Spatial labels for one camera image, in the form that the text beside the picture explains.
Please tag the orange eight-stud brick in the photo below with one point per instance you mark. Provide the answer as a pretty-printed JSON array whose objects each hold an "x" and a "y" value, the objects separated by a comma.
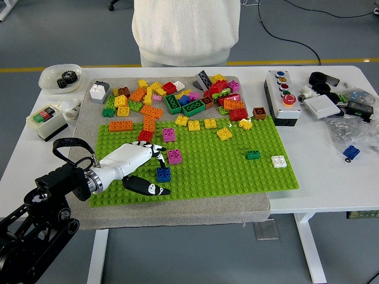
[{"x": 120, "y": 126}]

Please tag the white building brick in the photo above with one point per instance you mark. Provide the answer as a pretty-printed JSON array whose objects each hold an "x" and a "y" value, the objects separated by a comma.
[
  {"x": 179, "y": 85},
  {"x": 279, "y": 162}
]

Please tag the grey long brick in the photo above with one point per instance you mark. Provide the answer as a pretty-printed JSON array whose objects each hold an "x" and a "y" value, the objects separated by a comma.
[{"x": 203, "y": 78}]

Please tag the upturned yellow brick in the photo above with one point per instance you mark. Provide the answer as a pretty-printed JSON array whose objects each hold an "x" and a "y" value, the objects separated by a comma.
[{"x": 123, "y": 111}]

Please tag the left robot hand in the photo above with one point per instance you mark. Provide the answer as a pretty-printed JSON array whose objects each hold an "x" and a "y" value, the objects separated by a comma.
[{"x": 127, "y": 159}]

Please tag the lime green brick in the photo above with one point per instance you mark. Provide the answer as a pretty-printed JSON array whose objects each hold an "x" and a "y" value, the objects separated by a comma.
[
  {"x": 222, "y": 110},
  {"x": 110, "y": 102},
  {"x": 220, "y": 95},
  {"x": 134, "y": 105}
]

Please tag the black tape roll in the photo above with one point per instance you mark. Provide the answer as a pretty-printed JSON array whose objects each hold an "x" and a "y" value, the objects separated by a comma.
[
  {"x": 316, "y": 77},
  {"x": 321, "y": 87},
  {"x": 333, "y": 97}
]

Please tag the brown building brick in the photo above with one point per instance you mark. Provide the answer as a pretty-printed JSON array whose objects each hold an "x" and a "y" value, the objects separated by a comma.
[
  {"x": 124, "y": 91},
  {"x": 259, "y": 114}
]

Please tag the small dark block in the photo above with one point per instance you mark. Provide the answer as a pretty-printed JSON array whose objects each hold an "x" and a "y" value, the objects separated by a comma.
[{"x": 333, "y": 80}]

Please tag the green plastic clip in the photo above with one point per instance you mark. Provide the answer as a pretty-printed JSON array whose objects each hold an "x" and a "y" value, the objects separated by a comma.
[{"x": 342, "y": 97}]

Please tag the clear bag with blue parts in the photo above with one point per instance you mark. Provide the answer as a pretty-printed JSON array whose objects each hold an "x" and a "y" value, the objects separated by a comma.
[{"x": 359, "y": 95}]

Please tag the person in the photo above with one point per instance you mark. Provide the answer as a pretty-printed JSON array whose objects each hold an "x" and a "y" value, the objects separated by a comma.
[{"x": 185, "y": 29}]

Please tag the black gear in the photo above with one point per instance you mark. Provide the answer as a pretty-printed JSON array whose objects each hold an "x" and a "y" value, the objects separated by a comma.
[
  {"x": 71, "y": 77},
  {"x": 62, "y": 83}
]

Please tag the table height controller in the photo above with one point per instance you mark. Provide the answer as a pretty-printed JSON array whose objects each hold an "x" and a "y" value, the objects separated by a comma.
[{"x": 362, "y": 214}]

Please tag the red building brick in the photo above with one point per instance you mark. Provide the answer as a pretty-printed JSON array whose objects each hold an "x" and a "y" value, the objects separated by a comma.
[
  {"x": 218, "y": 86},
  {"x": 232, "y": 97},
  {"x": 145, "y": 135},
  {"x": 238, "y": 114}
]

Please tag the long orange brick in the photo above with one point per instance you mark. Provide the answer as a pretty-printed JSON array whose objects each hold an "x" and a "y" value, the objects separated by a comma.
[{"x": 151, "y": 112}]

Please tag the blue building brick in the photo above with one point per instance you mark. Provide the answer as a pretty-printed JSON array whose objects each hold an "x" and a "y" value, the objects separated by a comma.
[
  {"x": 163, "y": 175},
  {"x": 351, "y": 151},
  {"x": 183, "y": 100}
]

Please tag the pink building brick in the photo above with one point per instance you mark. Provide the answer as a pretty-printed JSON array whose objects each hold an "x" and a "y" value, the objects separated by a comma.
[
  {"x": 234, "y": 85},
  {"x": 174, "y": 156},
  {"x": 168, "y": 135},
  {"x": 194, "y": 95}
]

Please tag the white push-button control box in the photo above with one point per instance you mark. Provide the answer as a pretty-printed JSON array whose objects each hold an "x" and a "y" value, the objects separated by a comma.
[{"x": 281, "y": 103}]

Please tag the small dark green brick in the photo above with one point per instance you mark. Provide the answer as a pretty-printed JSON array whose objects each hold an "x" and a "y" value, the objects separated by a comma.
[{"x": 253, "y": 154}]

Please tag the grey building brick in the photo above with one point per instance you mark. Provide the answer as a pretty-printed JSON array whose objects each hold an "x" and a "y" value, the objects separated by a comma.
[{"x": 106, "y": 88}]

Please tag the upturned red brick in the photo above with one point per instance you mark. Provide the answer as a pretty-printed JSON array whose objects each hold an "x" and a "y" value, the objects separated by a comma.
[{"x": 169, "y": 87}]

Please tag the white table leg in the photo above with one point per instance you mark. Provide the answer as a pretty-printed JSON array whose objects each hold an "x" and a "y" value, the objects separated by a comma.
[
  {"x": 311, "y": 251},
  {"x": 97, "y": 257}
]

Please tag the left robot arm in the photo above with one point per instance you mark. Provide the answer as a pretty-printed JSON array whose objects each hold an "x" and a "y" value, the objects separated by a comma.
[{"x": 59, "y": 183}]

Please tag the clear bag of screws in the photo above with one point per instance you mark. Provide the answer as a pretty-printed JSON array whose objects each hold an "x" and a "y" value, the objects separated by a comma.
[{"x": 349, "y": 130}]

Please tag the yellow building brick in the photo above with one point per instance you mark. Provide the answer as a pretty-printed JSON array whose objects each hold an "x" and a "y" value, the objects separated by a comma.
[
  {"x": 224, "y": 134},
  {"x": 160, "y": 91},
  {"x": 193, "y": 125},
  {"x": 181, "y": 120},
  {"x": 147, "y": 98},
  {"x": 210, "y": 123},
  {"x": 154, "y": 86},
  {"x": 142, "y": 84},
  {"x": 245, "y": 124},
  {"x": 217, "y": 78},
  {"x": 120, "y": 101},
  {"x": 182, "y": 93}
]

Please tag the black power adapter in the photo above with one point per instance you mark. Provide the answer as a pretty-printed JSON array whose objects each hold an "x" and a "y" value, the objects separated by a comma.
[{"x": 359, "y": 108}]

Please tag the upturned dark green brick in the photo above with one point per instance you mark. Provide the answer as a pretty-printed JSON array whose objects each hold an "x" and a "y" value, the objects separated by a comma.
[
  {"x": 172, "y": 104},
  {"x": 194, "y": 107}
]

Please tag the tall white brick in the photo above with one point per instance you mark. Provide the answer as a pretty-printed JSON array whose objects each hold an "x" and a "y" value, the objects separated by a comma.
[{"x": 96, "y": 91}]

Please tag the green studded baseplate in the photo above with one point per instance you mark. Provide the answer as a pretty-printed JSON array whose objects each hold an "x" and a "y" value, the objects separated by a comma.
[{"x": 222, "y": 174}]

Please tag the white plastic bowl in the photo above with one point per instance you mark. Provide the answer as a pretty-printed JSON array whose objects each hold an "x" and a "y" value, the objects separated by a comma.
[{"x": 47, "y": 78}]

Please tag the orange building brick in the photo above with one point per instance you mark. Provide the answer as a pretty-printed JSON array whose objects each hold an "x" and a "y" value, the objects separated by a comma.
[
  {"x": 149, "y": 122},
  {"x": 137, "y": 94},
  {"x": 234, "y": 104}
]

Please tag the black chair base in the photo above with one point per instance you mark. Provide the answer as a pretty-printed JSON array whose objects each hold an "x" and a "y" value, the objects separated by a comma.
[{"x": 111, "y": 6}]

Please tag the small pink brick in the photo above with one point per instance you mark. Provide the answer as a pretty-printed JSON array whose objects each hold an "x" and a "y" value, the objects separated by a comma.
[{"x": 157, "y": 97}]

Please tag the small yellow brick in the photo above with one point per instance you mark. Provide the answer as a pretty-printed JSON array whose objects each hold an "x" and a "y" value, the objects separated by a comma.
[{"x": 115, "y": 91}]

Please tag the white furniture frame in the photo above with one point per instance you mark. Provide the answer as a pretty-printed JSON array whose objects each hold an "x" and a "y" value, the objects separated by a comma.
[{"x": 5, "y": 12}]

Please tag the grey-brown mat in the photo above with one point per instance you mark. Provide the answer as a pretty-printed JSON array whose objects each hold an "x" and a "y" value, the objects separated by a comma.
[{"x": 177, "y": 214}]

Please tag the white pipe fitting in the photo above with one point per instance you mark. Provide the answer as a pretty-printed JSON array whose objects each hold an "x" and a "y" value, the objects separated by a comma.
[
  {"x": 72, "y": 109},
  {"x": 306, "y": 92}
]

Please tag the white wall switch plate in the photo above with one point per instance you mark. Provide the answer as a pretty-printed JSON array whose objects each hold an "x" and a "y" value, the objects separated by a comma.
[{"x": 321, "y": 106}]

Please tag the upturned brown brick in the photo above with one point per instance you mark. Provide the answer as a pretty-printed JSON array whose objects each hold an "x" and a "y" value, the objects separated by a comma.
[{"x": 207, "y": 102}]

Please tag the white red-green switch box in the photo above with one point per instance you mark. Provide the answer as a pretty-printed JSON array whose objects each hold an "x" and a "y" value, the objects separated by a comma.
[{"x": 47, "y": 127}]

